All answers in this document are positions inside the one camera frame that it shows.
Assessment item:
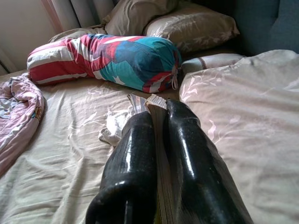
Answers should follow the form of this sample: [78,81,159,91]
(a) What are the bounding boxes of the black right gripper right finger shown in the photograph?
[162,98,255,224]

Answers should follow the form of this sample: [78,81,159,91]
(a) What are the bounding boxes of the beige leaf print bed sheet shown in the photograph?
[0,46,243,224]

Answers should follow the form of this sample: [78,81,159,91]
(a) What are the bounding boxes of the white crumpled sock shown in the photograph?
[98,111,131,147]

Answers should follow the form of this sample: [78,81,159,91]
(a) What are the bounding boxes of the grey curtain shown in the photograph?
[69,0,115,30]

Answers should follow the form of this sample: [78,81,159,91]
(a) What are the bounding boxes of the anime cover comic book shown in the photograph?
[126,93,176,224]

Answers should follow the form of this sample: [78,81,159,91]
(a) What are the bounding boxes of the grey pillow with brown stripe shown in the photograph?
[181,53,246,73]

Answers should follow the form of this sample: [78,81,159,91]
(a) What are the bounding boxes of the star print colourful bolster pillow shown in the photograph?
[26,33,183,93]

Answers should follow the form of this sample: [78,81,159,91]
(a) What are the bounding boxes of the blue grey upholstered headboard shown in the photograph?
[193,0,299,56]

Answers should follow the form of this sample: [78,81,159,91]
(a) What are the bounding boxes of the large beige leaf print pillow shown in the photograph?
[178,49,299,224]

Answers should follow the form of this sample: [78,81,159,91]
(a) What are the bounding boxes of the pink cartoon print duvet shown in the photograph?
[0,72,45,173]

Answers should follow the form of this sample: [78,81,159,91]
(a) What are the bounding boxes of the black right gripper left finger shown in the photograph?
[85,111,162,224]

